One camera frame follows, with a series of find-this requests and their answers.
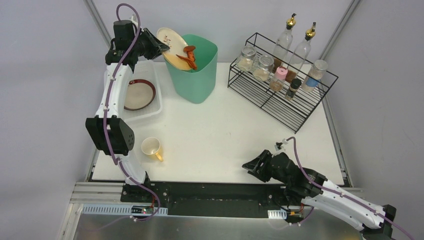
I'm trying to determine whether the cream plate with leaf pattern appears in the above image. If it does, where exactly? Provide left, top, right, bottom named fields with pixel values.
left=156, top=27, right=191, bottom=71

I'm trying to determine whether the red rimmed plate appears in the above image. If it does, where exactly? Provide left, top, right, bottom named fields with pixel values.
left=124, top=79, right=156, bottom=111

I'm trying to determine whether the black wire rack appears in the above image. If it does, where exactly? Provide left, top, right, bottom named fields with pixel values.
left=227, top=32, right=339, bottom=133

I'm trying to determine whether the pink lid spice shaker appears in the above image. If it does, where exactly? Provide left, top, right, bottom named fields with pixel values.
left=269, top=66, right=288, bottom=92

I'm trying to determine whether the black lid pepper shaker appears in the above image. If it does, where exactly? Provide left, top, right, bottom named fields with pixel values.
left=285, top=78, right=302, bottom=101

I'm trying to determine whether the glass jar with grains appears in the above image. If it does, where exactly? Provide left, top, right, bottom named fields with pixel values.
left=236, top=45, right=257, bottom=72

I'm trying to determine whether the glass jar with rice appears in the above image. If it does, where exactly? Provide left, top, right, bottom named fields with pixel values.
left=252, top=55, right=274, bottom=82

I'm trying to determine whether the silver lid spice jar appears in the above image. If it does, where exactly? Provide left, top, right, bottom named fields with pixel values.
left=301, top=59, right=329, bottom=93

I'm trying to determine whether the yellow mug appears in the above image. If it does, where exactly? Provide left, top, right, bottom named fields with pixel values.
left=141, top=137, right=164, bottom=162

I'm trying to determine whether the gold spout oil bottle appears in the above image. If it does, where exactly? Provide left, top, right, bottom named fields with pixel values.
left=272, top=13, right=297, bottom=73

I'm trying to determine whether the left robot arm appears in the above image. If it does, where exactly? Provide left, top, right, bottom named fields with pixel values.
left=85, top=28, right=169, bottom=187

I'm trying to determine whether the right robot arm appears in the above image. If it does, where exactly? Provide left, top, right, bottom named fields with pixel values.
left=242, top=150, right=397, bottom=240

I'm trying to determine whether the white plastic basket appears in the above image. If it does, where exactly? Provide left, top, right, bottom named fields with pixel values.
left=103, top=61, right=164, bottom=122

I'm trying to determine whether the fried chicken wing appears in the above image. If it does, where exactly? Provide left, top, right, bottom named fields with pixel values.
left=176, top=51, right=198, bottom=70

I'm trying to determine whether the green plastic bin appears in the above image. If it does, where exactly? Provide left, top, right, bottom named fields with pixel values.
left=165, top=34, right=218, bottom=104

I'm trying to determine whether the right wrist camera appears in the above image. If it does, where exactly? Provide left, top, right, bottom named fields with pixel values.
left=274, top=139, right=289, bottom=155

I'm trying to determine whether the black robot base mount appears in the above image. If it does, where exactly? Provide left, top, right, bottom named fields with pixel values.
left=120, top=180, right=316, bottom=220

